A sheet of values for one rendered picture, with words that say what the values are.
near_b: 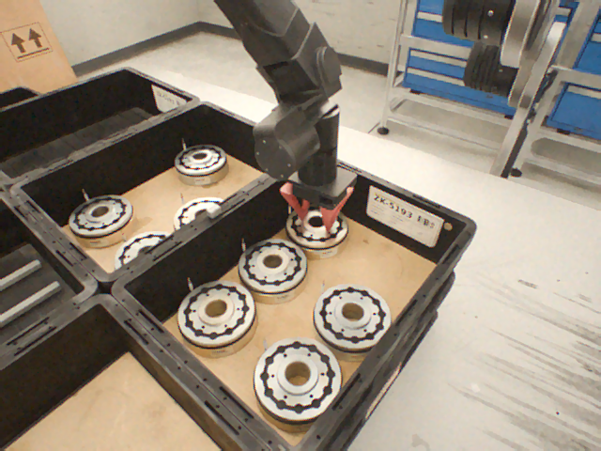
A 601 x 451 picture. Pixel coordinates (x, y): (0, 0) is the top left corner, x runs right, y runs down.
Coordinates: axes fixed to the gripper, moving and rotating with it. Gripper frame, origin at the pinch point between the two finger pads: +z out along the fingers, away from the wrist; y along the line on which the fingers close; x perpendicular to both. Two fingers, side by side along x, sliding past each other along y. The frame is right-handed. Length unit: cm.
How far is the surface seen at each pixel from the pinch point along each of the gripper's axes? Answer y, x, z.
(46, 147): -66, -9, 3
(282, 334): 6.0, -18.3, 4.0
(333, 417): 18.7, -27.1, -6.0
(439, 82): -30, 179, 49
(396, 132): -50, 182, 89
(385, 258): 11.8, 2.1, 4.3
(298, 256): 1.4, -7.5, 1.1
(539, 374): 39.7, 4.6, 17.7
